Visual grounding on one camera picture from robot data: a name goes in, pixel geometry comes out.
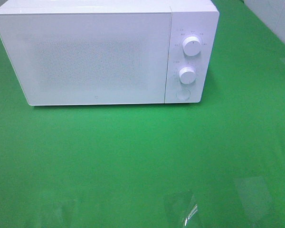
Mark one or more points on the round door release button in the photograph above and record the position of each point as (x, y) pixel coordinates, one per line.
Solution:
(183, 94)

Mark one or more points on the white microwave knob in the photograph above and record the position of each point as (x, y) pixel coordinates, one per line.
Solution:
(187, 75)
(191, 45)

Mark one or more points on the white microwave door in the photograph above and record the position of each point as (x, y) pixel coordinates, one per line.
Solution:
(79, 59)

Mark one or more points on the green table cloth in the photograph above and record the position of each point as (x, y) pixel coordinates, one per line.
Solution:
(111, 166)

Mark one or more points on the white microwave oven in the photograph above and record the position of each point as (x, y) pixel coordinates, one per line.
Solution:
(188, 17)

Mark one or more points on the clear tape patch centre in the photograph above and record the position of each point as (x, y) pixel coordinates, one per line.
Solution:
(182, 210)

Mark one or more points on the clear tape patch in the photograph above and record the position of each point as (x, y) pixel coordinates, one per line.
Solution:
(255, 198)
(182, 210)

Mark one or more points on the clear tape patch right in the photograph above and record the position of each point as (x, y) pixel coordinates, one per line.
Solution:
(255, 198)

